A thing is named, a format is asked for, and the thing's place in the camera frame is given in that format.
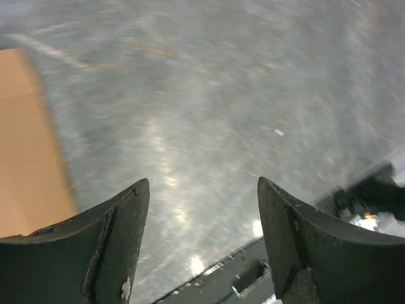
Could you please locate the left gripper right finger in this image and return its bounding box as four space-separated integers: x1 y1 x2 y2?
258 177 404 303

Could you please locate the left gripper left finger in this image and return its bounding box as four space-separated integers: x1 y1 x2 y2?
1 179 149 303

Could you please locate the small cardboard box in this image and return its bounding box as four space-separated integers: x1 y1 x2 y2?
1 49 77 238

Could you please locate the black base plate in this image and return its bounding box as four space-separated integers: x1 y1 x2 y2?
155 238 281 304

